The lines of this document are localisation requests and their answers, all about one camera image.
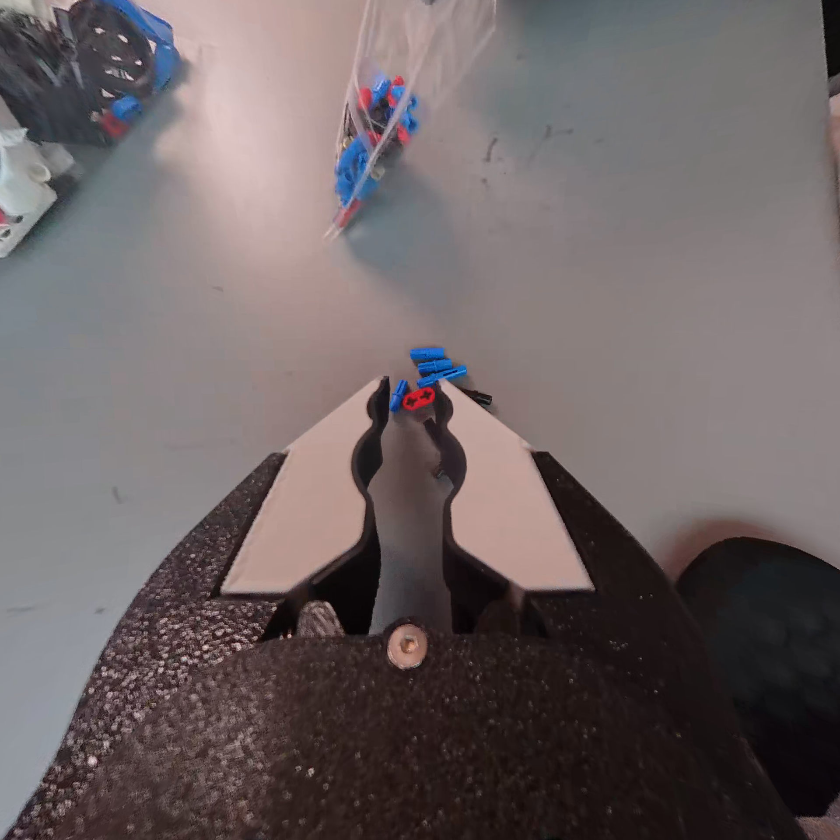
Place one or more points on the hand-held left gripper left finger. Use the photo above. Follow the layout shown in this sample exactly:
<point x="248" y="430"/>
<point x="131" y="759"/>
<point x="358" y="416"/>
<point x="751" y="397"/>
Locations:
<point x="308" y="499"/>

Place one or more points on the red toy connector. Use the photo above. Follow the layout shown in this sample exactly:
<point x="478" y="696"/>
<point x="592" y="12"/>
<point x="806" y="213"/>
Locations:
<point x="418" y="398"/>

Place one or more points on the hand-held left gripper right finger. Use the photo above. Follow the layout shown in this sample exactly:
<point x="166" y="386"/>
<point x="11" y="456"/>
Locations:
<point x="505" y="505"/>

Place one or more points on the white plastic object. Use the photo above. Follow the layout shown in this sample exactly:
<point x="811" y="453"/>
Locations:
<point x="26" y="190"/>

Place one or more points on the long blue toy pin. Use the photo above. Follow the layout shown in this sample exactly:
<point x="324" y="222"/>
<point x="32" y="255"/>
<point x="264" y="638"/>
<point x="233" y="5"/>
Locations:
<point x="443" y="375"/>

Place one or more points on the short blue toy pin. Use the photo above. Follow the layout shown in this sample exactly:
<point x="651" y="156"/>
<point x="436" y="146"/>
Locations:
<point x="435" y="365"/>
<point x="426" y="353"/>

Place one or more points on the blue and black toy vehicle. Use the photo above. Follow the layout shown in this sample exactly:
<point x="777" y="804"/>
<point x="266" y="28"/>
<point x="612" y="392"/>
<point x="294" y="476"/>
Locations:
<point x="111" y="59"/>

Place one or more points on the clear bag of toy pieces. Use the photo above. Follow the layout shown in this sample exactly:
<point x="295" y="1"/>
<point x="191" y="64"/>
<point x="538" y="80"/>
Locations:
<point x="377" y="131"/>

